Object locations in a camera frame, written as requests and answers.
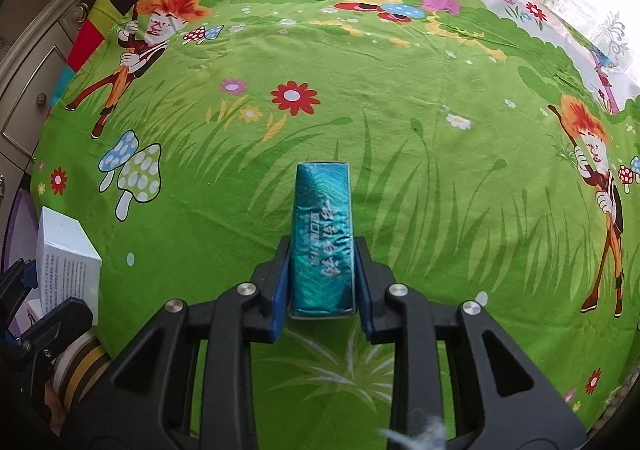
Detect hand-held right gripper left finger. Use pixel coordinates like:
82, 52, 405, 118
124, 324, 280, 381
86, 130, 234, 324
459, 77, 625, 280
65, 235, 293, 450

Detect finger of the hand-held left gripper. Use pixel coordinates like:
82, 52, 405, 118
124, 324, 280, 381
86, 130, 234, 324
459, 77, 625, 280
10, 296, 95, 381
0, 260, 40, 328

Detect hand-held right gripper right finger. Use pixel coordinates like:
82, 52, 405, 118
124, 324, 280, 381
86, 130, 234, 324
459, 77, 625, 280
352, 236, 588, 450

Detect purple storage box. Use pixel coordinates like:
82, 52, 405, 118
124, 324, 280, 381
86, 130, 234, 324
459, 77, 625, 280
0, 187, 43, 335

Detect white text-printed box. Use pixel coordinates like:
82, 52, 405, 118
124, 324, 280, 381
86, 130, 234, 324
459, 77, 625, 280
36, 206, 103, 325

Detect teal glossy box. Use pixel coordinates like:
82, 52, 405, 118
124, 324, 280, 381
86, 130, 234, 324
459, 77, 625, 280
286, 161, 358, 321

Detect striped beige towel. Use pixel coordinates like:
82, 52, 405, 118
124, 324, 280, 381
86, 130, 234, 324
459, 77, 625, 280
47, 327, 113, 411

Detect green cartoon printed blanket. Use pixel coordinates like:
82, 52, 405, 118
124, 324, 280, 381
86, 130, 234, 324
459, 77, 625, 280
30, 0, 640, 450

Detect white fibre tuft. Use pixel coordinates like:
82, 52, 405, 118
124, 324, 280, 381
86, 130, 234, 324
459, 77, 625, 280
377, 410, 446, 450

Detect cream cabinet with drawers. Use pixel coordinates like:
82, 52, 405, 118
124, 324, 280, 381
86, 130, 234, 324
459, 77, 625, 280
0, 0, 96, 211

